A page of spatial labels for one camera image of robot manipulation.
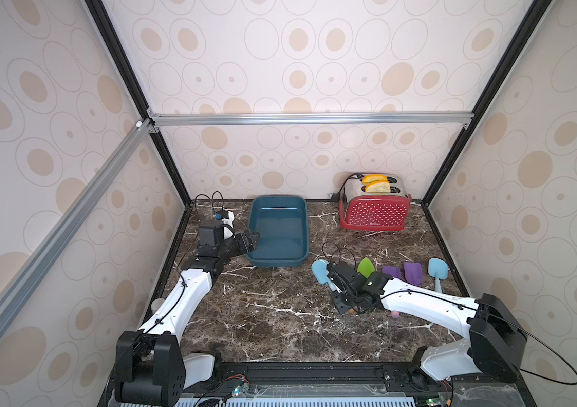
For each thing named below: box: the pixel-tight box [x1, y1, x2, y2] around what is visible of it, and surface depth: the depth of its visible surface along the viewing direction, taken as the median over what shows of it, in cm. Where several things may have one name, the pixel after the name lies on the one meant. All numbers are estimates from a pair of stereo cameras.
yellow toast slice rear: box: [362, 173, 389, 188], surface depth 102 cm
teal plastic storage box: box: [246, 194, 309, 268], surface depth 114 cm
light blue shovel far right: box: [427, 256, 449, 294], surface depth 98 cm
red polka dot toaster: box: [339, 172, 413, 232], surface depth 102 cm
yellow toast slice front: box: [364, 179, 392, 194], surface depth 99 cm
